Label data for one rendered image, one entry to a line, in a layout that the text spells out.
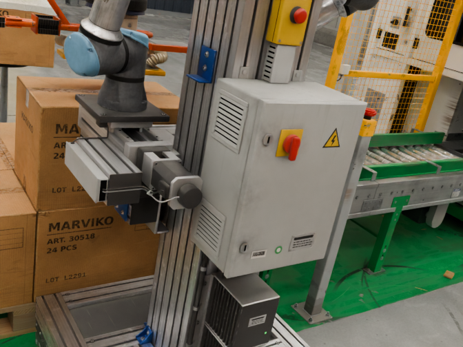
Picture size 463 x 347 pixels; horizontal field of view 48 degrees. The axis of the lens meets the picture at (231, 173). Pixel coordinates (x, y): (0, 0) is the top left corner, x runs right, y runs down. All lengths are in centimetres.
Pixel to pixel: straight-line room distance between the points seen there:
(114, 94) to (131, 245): 85
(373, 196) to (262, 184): 162
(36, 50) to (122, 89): 231
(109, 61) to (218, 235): 56
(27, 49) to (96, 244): 198
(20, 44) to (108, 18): 243
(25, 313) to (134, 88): 108
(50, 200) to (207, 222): 81
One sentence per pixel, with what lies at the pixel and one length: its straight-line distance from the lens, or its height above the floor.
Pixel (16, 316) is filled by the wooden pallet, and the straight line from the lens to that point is 227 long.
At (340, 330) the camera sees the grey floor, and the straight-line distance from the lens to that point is 265.
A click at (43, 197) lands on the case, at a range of 203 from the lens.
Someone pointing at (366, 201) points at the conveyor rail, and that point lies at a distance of 281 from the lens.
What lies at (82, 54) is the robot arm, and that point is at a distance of 147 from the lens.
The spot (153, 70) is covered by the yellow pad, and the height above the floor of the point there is 107.
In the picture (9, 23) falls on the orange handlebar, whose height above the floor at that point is 118.
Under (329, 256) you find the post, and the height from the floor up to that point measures 34.
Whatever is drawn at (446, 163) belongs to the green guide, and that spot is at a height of 62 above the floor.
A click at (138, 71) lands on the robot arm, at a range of 160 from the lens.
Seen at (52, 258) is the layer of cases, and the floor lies 34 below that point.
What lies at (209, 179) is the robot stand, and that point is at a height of 97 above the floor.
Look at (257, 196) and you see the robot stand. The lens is 127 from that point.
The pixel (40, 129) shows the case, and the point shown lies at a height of 86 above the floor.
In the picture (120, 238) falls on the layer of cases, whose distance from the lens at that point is 222.
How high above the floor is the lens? 150
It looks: 21 degrees down
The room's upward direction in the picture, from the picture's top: 11 degrees clockwise
